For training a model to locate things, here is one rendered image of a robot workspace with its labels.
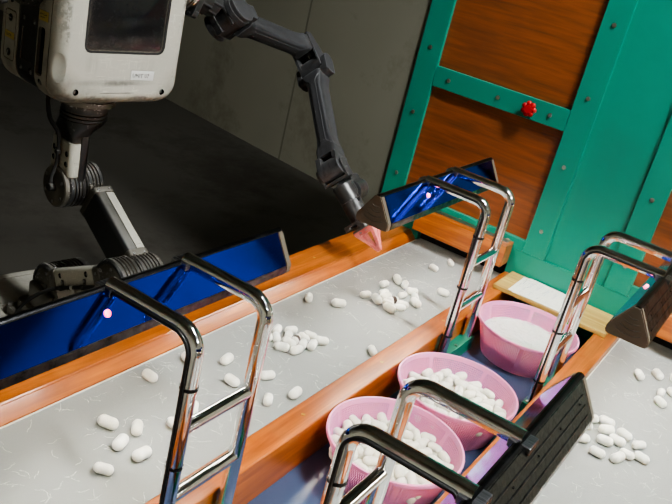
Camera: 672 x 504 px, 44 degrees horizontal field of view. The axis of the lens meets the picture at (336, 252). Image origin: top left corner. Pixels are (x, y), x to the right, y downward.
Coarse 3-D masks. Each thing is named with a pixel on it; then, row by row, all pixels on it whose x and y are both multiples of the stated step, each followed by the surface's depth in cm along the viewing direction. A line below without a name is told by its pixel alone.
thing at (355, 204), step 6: (354, 198) 222; (360, 198) 223; (348, 204) 221; (354, 204) 221; (360, 204) 222; (348, 210) 222; (354, 210) 221; (348, 216) 223; (354, 216) 222; (354, 222) 219; (360, 222) 218; (348, 228) 221
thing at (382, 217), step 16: (480, 160) 219; (448, 176) 200; (496, 176) 224; (384, 192) 176; (400, 192) 180; (416, 192) 186; (432, 192) 192; (480, 192) 216; (368, 208) 176; (384, 208) 174; (400, 208) 179; (416, 208) 185; (432, 208) 192; (368, 224) 177; (384, 224) 175; (400, 224) 179
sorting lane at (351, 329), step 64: (384, 256) 242; (448, 256) 254; (256, 320) 190; (320, 320) 197; (384, 320) 205; (128, 384) 157; (320, 384) 172; (0, 448) 133; (64, 448) 136; (128, 448) 140; (192, 448) 144
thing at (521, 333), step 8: (488, 320) 222; (496, 320) 223; (504, 320) 223; (512, 320) 224; (520, 320) 226; (496, 328) 217; (504, 328) 217; (512, 328) 218; (520, 328) 220; (528, 328) 220; (536, 328) 222; (504, 336) 215; (512, 336) 214; (520, 336) 215; (528, 336) 218; (536, 336) 217; (544, 336) 219; (520, 344) 211; (528, 344) 212; (536, 344) 214; (544, 344) 214
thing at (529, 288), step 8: (520, 280) 239; (528, 280) 240; (512, 288) 232; (520, 288) 233; (528, 288) 235; (536, 288) 236; (544, 288) 237; (552, 288) 239; (528, 296) 229; (536, 296) 231; (544, 296) 232; (552, 296) 233; (560, 296) 235; (544, 304) 227; (552, 304) 228; (560, 304) 229
